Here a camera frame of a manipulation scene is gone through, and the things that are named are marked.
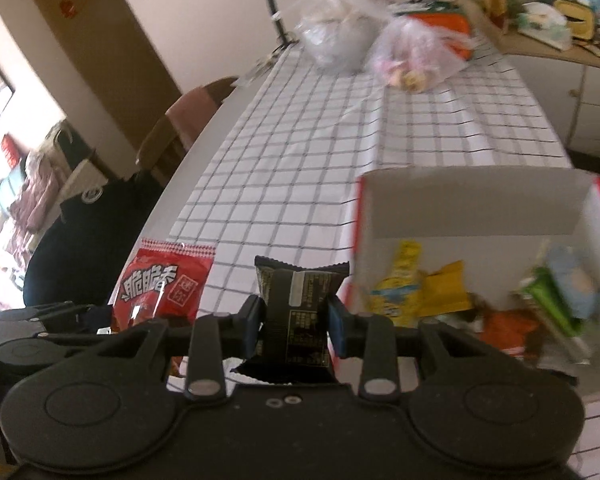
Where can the brown door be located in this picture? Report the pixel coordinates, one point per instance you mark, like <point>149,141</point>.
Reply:
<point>110,60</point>

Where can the pink blanket pile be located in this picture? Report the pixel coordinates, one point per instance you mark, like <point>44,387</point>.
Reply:
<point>35,190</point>

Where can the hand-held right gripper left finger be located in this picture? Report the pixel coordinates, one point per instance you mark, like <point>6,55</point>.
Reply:
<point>252,320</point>

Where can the light blue snack packet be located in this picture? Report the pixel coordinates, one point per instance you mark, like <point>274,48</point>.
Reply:
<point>575,280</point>

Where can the orange case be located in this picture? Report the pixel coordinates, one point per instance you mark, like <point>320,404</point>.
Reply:
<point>445,22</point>

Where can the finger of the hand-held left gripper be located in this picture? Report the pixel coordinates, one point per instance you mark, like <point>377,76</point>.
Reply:
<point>102,317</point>
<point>35,311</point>

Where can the red cushion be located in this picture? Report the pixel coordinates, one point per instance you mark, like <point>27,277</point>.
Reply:
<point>9,152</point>

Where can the bright red snack packet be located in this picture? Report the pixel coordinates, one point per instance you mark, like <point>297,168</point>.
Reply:
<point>160,285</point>

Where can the large clear plastic bag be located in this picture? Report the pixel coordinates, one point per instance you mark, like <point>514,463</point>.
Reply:
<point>335,40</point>

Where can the small clear plastic bag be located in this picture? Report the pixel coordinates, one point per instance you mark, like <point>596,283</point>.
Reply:
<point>415,55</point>

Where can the black snack packet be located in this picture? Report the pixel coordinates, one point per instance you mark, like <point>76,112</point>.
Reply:
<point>295,320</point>

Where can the red door decoration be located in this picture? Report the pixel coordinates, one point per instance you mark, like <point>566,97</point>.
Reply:
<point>68,9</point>

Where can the white power strip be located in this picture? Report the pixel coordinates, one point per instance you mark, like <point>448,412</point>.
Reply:
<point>262,64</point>

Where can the grey sideboard cabinet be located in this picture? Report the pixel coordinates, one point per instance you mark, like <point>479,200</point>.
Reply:
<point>595,105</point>

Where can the wooden chair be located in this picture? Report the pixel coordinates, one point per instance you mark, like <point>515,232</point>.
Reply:
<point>160,145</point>

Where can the red cardboard box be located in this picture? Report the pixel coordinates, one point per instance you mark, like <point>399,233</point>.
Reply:
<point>470,205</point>

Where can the amber bottle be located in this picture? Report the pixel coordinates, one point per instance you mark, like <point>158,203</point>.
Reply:
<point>495,2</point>

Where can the tissue box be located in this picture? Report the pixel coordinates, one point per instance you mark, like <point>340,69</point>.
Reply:
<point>542,22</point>

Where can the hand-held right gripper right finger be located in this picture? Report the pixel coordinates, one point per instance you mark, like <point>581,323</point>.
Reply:
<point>335,322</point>

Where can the yellow cartoon snack packet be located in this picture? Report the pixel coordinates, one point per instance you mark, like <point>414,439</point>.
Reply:
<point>400,290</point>

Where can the mustard yellow snack packet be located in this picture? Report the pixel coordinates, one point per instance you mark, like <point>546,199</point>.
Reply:
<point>447,287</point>

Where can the black cloth with round logo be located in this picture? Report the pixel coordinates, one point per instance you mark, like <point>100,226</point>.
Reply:
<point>80,240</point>

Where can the white checkered tablecloth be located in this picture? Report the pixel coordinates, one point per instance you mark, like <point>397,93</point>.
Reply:
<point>290,160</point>

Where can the green snack packet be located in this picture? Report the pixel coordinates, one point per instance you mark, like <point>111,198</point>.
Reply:
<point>550,305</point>

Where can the red-brown snack packet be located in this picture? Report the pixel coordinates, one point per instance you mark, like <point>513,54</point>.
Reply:
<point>505,330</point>

